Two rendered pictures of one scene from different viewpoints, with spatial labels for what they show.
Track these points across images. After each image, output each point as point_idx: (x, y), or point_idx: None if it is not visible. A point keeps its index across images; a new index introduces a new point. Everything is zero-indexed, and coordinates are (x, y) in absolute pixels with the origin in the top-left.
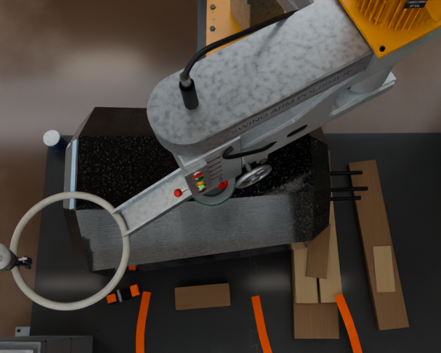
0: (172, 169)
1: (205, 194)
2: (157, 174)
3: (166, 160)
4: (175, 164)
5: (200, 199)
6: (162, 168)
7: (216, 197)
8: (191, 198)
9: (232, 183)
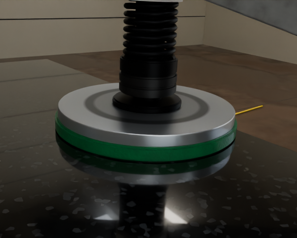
0: (212, 197)
1: (197, 100)
2: (295, 228)
3: (195, 229)
4: (177, 198)
5: (223, 102)
6: (247, 226)
7: (182, 91)
8: (238, 134)
9: (117, 84)
